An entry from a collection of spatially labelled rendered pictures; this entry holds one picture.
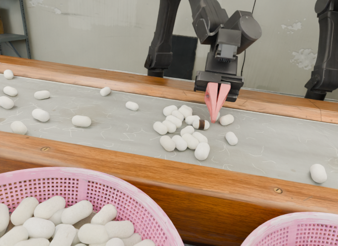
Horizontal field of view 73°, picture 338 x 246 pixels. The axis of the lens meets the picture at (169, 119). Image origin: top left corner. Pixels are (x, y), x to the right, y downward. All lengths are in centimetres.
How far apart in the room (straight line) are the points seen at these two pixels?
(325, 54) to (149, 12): 183
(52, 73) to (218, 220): 58
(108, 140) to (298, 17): 238
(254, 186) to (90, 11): 250
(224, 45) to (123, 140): 25
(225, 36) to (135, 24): 209
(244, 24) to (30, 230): 48
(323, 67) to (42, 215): 89
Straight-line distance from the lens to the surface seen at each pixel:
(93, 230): 26
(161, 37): 81
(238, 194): 29
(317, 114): 69
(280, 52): 261
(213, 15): 60
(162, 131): 42
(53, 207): 30
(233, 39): 47
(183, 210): 30
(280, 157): 45
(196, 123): 46
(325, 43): 98
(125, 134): 42
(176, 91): 61
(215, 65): 51
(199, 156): 36
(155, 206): 25
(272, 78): 264
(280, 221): 28
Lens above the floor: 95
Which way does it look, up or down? 25 degrees down
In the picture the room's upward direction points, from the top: 7 degrees clockwise
